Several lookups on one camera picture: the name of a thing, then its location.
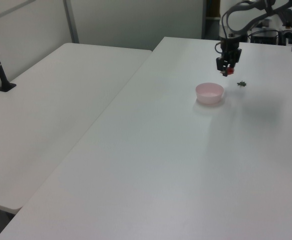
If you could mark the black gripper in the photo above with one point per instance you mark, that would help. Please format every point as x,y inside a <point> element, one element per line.
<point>230,50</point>

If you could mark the red toy strawberry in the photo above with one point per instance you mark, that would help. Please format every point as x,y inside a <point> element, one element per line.
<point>229,71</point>

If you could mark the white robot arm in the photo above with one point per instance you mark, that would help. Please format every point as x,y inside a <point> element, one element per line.
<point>224,27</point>

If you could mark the green strawberry leaf cap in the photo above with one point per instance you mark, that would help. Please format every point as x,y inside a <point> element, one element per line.
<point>242,84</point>

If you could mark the pink plastic bowl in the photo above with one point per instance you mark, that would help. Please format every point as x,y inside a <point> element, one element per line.
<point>209,93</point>

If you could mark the black equipment box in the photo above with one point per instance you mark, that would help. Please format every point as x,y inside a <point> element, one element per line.
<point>267,37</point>

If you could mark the white side table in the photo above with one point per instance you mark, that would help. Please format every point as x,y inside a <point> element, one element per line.
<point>48,112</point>

